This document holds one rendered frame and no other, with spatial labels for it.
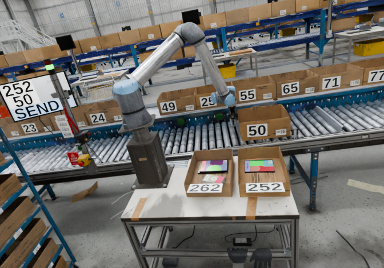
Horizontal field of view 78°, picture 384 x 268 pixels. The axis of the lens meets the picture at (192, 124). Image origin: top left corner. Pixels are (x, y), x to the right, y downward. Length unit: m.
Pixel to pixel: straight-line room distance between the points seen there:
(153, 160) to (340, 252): 1.54
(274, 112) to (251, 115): 0.20
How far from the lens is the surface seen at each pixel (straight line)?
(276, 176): 1.60
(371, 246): 2.36
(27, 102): 2.23
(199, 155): 1.78
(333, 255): 2.23
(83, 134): 2.01
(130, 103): 1.46
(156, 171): 1.63
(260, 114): 2.24
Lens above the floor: 1.75
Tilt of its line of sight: 24 degrees down
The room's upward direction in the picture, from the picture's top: 11 degrees counter-clockwise
